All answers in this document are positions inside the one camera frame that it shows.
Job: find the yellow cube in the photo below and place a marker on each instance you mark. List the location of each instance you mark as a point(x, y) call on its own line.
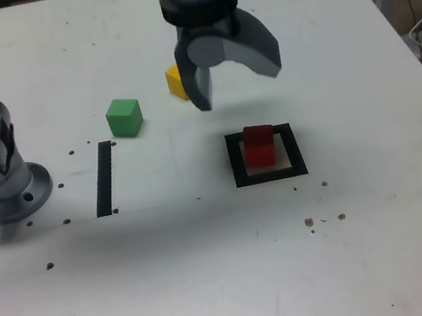
point(174, 82)

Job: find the green cube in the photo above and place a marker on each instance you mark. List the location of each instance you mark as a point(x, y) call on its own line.
point(124, 118)

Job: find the black tape strip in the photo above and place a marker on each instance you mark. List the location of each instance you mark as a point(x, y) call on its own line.
point(103, 177)

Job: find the black tape square outline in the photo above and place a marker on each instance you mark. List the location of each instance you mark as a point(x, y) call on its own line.
point(237, 161)

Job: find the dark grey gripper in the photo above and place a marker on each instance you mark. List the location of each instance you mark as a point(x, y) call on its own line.
point(208, 28)

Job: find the red cube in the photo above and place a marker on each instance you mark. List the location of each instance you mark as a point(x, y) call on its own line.
point(259, 149)

